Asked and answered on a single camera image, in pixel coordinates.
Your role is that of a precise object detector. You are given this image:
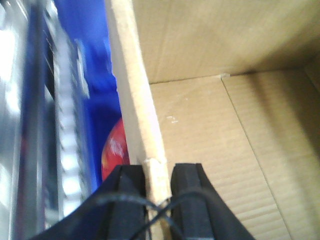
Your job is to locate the blue bin lower middle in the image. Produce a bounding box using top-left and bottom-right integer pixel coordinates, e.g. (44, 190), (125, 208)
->
(21, 0), (120, 231)

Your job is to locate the black cable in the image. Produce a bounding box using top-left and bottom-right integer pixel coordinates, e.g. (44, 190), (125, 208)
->
(94, 190), (211, 240)

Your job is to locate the stainless steel shelf rail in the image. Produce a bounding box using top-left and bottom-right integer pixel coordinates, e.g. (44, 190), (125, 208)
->
(0, 0), (61, 240)

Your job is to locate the red snack bag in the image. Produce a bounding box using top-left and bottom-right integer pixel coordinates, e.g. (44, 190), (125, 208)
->
(101, 118), (130, 181)

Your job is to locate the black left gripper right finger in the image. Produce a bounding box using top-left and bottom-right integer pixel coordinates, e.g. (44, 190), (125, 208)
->
(170, 163), (254, 240)

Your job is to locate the brown cardboard carton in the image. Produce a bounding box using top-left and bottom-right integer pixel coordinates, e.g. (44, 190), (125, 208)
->
(105, 0), (320, 240)

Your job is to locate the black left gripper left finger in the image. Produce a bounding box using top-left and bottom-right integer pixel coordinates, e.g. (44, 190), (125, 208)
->
(33, 165), (147, 240)

